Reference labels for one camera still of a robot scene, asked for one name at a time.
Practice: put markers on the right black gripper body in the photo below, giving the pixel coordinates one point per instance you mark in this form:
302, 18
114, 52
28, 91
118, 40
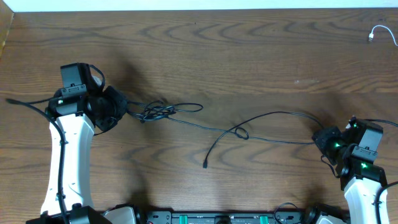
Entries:
322, 140

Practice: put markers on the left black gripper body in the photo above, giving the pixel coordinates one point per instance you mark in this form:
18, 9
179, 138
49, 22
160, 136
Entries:
112, 106

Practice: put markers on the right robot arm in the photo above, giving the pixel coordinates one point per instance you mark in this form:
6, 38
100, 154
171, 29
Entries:
350, 155

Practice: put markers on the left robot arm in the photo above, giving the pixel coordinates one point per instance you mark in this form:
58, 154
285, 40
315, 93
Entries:
82, 104

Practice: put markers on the cardboard box edge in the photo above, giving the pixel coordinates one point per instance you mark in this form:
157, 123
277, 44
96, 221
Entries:
6, 19

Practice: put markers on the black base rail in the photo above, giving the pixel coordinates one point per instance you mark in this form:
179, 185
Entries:
285, 213

